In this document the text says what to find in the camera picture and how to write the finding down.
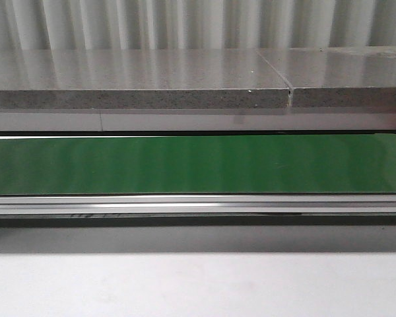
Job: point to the green conveyor belt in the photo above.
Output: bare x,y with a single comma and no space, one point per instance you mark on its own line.
231,164

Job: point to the grey stone ledge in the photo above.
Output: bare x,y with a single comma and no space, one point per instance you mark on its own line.
255,79

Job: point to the aluminium conveyor frame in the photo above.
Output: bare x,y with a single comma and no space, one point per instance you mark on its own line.
166,210

